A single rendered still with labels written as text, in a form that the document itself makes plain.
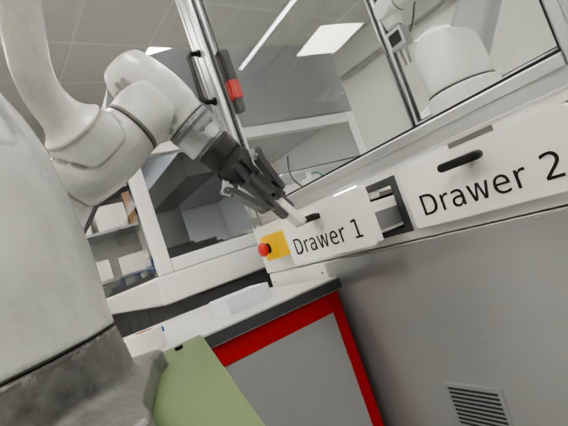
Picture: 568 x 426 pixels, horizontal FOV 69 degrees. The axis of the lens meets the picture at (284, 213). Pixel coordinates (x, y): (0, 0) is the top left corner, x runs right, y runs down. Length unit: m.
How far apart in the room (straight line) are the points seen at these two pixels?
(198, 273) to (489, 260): 1.09
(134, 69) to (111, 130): 0.12
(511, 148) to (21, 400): 0.62
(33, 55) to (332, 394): 0.84
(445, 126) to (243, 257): 1.09
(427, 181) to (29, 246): 0.62
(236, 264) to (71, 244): 1.36
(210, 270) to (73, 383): 1.34
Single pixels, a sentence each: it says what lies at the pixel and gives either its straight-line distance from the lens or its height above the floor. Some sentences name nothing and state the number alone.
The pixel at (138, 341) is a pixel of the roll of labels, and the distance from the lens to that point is 0.87.
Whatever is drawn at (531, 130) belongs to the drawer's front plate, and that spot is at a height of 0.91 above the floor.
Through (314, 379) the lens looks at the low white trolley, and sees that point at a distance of 0.96.
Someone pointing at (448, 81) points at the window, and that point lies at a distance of 0.75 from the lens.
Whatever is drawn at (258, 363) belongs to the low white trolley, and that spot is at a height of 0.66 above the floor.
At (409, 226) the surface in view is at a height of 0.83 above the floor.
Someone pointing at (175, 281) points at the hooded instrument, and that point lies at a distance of 1.55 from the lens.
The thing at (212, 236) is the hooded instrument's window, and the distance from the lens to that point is 1.63.
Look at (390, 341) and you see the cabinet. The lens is 0.98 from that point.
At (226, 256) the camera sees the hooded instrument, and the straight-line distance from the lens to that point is 1.62.
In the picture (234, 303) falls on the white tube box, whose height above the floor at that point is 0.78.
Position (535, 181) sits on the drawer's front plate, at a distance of 0.66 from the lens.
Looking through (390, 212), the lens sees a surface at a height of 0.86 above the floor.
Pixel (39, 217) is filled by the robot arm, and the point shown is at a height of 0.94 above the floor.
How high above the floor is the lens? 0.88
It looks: 4 degrees up
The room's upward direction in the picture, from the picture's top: 19 degrees counter-clockwise
